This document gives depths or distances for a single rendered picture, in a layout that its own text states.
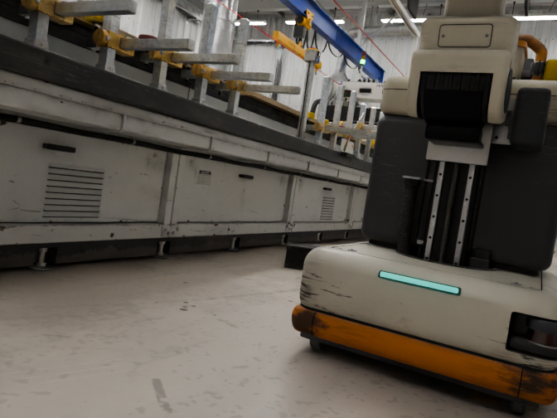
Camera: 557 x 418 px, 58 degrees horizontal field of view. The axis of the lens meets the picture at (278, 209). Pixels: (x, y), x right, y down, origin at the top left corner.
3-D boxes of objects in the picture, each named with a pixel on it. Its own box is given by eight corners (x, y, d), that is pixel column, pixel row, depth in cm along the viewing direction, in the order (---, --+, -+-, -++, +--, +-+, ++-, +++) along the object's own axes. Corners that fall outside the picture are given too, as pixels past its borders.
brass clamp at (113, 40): (135, 56, 167) (137, 41, 167) (104, 44, 155) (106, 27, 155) (121, 56, 170) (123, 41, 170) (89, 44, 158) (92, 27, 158)
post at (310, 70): (305, 139, 294) (316, 63, 292) (301, 138, 290) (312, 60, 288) (297, 139, 296) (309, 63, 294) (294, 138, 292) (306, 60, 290)
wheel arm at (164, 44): (194, 54, 152) (196, 40, 152) (186, 51, 149) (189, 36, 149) (93, 52, 172) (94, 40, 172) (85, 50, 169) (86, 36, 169)
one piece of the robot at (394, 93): (375, 269, 181) (411, 38, 177) (542, 306, 156) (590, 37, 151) (341, 279, 151) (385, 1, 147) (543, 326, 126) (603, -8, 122)
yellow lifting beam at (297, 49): (320, 74, 908) (322, 56, 906) (277, 44, 757) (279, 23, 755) (316, 74, 912) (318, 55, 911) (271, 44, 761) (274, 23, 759)
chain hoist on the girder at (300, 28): (311, 51, 842) (315, 21, 840) (302, 44, 812) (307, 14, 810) (297, 51, 854) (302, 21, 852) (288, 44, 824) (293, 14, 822)
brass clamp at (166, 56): (183, 68, 189) (185, 55, 189) (159, 58, 177) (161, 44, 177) (170, 68, 192) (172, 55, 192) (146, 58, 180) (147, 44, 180)
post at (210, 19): (201, 122, 207) (218, 5, 204) (196, 120, 204) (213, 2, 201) (195, 121, 208) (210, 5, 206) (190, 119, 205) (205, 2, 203)
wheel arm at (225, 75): (273, 84, 196) (274, 73, 196) (268, 82, 193) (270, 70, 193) (185, 80, 216) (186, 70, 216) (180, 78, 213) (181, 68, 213)
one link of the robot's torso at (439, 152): (429, 161, 144) (443, 75, 143) (538, 172, 131) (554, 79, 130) (408, 149, 121) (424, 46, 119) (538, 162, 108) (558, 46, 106)
